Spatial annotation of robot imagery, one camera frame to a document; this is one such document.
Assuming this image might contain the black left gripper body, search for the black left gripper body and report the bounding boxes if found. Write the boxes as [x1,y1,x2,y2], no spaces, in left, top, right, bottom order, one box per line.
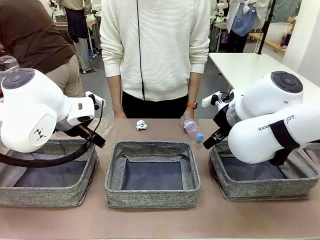
[56,119,95,140]

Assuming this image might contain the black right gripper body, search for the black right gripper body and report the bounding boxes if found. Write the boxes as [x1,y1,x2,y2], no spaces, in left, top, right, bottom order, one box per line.
[212,106,234,133]

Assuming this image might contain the clear bottle with blue cap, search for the clear bottle with blue cap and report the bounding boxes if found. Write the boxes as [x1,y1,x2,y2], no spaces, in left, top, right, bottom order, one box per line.
[179,113,205,144]

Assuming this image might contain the person's left forearm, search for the person's left forearm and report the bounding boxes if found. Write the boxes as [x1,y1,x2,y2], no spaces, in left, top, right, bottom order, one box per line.
[187,71,201,105]

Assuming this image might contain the person's right forearm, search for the person's right forearm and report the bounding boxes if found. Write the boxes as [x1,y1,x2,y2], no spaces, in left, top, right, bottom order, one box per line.
[107,74,124,109]

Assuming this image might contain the person's left hand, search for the person's left hand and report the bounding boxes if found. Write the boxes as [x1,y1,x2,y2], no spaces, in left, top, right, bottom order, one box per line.
[184,107,197,119]

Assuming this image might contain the person's right hand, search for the person's right hand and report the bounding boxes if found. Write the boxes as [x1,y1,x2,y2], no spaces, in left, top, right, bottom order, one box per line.
[112,104,128,119]

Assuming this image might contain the crumpled white paper ball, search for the crumpled white paper ball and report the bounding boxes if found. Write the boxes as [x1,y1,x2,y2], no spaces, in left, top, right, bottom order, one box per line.
[135,119,149,132]

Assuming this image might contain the black trousers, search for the black trousers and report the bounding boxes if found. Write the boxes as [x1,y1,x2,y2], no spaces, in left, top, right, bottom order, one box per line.
[121,90,190,120]

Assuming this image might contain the grey fabric basket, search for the grey fabric basket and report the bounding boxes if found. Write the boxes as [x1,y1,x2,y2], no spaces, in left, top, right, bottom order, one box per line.
[209,142,320,202]
[0,138,100,208]
[104,140,201,209]

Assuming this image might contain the wooden table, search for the wooden table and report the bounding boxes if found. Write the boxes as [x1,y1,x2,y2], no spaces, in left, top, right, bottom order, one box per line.
[249,32,287,54]

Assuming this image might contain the black pole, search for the black pole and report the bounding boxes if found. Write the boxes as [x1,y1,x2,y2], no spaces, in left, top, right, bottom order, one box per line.
[257,0,276,55]

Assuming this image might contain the person in blue shirt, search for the person in blue shirt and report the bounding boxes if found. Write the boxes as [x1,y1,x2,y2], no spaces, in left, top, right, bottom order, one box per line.
[226,0,269,54]

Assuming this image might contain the clear plastic bags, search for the clear plastic bags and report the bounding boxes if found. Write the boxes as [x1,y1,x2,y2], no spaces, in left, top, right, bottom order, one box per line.
[0,55,19,74]

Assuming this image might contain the person in white sweater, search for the person in white sweater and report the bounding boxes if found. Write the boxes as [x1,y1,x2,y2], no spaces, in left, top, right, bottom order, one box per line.
[99,0,211,102]

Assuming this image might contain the person with plaid shirt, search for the person with plaid shirt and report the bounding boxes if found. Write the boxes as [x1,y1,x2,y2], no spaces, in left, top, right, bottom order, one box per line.
[61,0,93,74]

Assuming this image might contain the person in brown shirt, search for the person in brown shirt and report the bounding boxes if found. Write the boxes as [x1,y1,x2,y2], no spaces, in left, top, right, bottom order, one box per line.
[0,0,85,99]

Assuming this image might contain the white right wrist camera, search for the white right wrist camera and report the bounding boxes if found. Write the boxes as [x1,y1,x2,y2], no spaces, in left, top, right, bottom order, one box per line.
[201,91,223,108]

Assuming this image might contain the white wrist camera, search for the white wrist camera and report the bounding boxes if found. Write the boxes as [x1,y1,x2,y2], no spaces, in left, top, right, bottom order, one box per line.
[201,91,223,108]
[84,91,106,108]

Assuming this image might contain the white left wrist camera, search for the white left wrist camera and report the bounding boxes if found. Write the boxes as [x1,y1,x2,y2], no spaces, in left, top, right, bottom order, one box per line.
[84,91,106,108]

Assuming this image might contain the black left arm hose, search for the black left arm hose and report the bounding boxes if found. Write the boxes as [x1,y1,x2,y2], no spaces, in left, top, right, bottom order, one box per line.
[0,99,105,169]

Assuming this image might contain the thin black cord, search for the thin black cord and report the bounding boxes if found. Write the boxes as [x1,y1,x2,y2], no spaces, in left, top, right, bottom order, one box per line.
[136,0,146,101]

